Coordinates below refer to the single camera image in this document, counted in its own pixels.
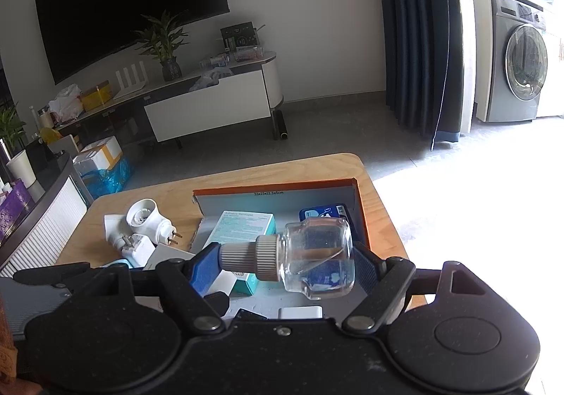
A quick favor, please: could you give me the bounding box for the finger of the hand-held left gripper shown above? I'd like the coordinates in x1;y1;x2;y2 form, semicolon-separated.
13;262;91;290

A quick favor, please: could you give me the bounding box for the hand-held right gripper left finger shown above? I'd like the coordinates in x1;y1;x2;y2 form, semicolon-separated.
57;244;223;332

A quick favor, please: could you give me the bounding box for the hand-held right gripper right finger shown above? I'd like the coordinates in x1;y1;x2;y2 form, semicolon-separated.
343;242;512;331

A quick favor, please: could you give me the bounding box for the white cardboard box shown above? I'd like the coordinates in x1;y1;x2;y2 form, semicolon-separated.
145;244;197;269

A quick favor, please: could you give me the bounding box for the clear glass bottle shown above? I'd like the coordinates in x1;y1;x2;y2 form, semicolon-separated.
219;216;357;301

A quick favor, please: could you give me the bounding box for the teal cardboard box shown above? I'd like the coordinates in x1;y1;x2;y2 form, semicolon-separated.
203;210;277;296

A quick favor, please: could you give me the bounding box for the white plug-in socket adapter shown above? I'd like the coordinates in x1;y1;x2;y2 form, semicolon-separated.
104;214;156;267
125;199;182;247

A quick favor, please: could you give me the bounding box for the white plug charger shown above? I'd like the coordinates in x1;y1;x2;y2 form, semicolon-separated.
279;307;323;320

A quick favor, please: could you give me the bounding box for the orange cardboard box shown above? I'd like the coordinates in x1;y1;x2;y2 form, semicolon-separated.
192;178;373;321

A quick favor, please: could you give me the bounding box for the person's left forearm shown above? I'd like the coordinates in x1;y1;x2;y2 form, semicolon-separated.
0;289;17;380

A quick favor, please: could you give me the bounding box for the curved ribbed counter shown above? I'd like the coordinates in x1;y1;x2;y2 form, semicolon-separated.
0;148;95;277

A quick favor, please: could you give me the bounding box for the purple patterned box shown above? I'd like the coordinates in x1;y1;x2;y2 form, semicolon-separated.
0;181;36;241

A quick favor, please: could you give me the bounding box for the white paper cup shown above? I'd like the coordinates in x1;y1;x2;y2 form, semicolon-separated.
6;149;37;189

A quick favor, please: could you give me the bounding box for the blue plastic bag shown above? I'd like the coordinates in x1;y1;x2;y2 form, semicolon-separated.
79;157;133;197

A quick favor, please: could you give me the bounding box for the black holder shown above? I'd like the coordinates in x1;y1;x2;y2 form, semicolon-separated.
24;142;50;171

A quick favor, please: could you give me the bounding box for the steel thermos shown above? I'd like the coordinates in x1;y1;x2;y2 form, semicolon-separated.
0;140;12;178

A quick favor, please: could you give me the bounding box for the white box with yellow tape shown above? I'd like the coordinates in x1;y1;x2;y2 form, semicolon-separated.
73;136;123;175

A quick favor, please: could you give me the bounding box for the leafy green potted plant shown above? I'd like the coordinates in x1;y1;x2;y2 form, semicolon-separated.
0;106;27;149

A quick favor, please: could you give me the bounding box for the white and dark TV cabinet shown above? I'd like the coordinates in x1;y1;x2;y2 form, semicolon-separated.
57;51;283;149

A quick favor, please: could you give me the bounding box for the black roll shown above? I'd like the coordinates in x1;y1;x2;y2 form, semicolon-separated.
272;110;290;141

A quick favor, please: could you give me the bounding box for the white plastic bag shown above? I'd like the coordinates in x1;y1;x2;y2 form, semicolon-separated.
48;84;84;120

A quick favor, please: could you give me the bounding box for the crumpled grey plastic bag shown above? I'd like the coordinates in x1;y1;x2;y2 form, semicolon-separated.
189;67;234;92

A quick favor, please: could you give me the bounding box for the white router with antennas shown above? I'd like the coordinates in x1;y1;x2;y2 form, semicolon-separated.
114;61;148;100

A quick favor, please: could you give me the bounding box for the potted plant in dark vase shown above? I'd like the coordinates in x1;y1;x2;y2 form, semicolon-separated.
134;11;190;82

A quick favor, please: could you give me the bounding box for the clear plastic box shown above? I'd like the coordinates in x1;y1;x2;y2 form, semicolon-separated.
233;46;265;61

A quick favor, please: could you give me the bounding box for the black and green box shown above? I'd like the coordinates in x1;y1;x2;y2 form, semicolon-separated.
220;20;257;50

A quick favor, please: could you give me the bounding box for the dark blue curtain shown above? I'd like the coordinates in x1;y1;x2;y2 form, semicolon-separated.
374;0;468;151

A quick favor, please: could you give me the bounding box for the silver washing machine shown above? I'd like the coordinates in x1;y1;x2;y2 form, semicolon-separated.
473;0;551;123

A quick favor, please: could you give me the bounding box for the black wall television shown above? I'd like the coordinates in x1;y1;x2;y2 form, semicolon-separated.
34;0;231;85

